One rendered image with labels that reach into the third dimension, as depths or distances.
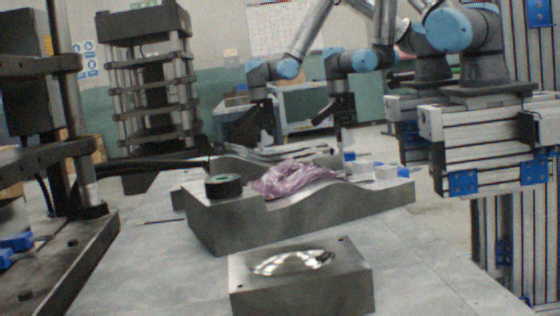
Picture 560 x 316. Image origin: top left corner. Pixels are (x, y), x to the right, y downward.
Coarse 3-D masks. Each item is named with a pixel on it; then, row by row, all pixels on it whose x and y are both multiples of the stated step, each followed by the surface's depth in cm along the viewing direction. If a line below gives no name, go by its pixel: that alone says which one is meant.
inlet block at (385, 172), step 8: (376, 168) 122; (384, 168) 119; (392, 168) 119; (400, 168) 122; (408, 168) 121; (416, 168) 125; (376, 176) 122; (384, 176) 119; (392, 176) 119; (400, 176) 121; (408, 176) 122
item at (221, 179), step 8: (216, 176) 106; (224, 176) 105; (232, 176) 104; (240, 176) 103; (208, 184) 100; (216, 184) 99; (224, 184) 99; (232, 184) 100; (240, 184) 102; (208, 192) 101; (216, 192) 100; (224, 192) 100; (232, 192) 100; (240, 192) 102
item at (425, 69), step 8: (424, 56) 179; (432, 56) 177; (440, 56) 177; (416, 64) 184; (424, 64) 180; (432, 64) 178; (440, 64) 177; (448, 64) 180; (416, 72) 183; (424, 72) 180; (432, 72) 177; (440, 72) 177; (448, 72) 179; (416, 80) 183; (424, 80) 179; (432, 80) 178; (440, 80) 177
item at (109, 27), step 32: (128, 32) 507; (160, 32) 511; (128, 64) 515; (160, 64) 640; (192, 64) 628; (160, 96) 648; (192, 96) 630; (160, 128) 608; (192, 128) 538; (128, 192) 537
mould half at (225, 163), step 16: (304, 144) 165; (320, 144) 161; (224, 160) 138; (240, 160) 138; (272, 160) 149; (304, 160) 141; (320, 160) 140; (336, 160) 141; (176, 176) 157; (192, 176) 153; (208, 176) 150; (256, 176) 139; (176, 192) 138; (176, 208) 139
